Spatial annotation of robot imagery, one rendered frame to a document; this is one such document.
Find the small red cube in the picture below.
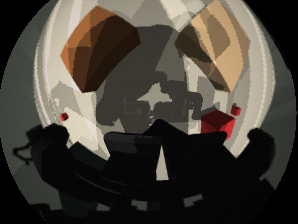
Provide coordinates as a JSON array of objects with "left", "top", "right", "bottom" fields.
[
  {"left": 230, "top": 107, "right": 241, "bottom": 117},
  {"left": 60, "top": 112, "right": 69, "bottom": 121}
]

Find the red square block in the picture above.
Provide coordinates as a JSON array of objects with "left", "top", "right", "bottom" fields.
[{"left": 201, "top": 109, "right": 235, "bottom": 140}]

